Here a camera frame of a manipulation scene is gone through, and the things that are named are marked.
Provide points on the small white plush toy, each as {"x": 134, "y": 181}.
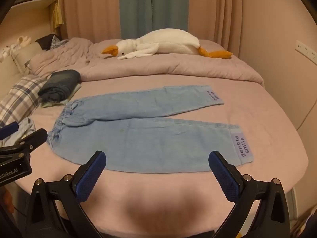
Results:
{"x": 17, "y": 44}

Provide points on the folded dark grey jeans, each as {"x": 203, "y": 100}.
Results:
{"x": 59, "y": 84}

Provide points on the plaid pillow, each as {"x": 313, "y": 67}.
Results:
{"x": 19, "y": 96}

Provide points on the white wall power strip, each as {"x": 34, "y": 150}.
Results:
{"x": 305, "y": 49}

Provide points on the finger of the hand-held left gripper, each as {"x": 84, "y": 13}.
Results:
{"x": 8, "y": 131}
{"x": 34, "y": 138}

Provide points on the wooden shelf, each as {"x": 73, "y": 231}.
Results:
{"x": 37, "y": 3}

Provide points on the white goose plush toy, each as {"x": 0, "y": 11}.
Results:
{"x": 173, "y": 39}

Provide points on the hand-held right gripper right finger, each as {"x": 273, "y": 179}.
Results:
{"x": 224, "y": 178}

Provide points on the bed with pink sheet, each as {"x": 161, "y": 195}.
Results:
{"x": 260, "y": 129}

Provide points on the dark garment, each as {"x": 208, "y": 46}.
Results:
{"x": 45, "y": 41}

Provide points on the pink duvet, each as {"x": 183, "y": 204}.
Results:
{"x": 161, "y": 67}

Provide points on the beige headboard cushion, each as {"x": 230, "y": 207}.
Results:
{"x": 7, "y": 72}

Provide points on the light blue striped cloth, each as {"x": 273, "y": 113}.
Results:
{"x": 24, "y": 129}

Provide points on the pink curtain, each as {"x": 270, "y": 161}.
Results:
{"x": 91, "y": 10}
{"x": 213, "y": 10}

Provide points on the teal curtain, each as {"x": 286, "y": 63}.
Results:
{"x": 153, "y": 5}

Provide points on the light blue denim pants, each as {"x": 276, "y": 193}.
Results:
{"x": 148, "y": 143}

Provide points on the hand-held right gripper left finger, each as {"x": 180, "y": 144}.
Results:
{"x": 89, "y": 178}

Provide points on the beige pillow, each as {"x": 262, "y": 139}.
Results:
{"x": 27, "y": 54}

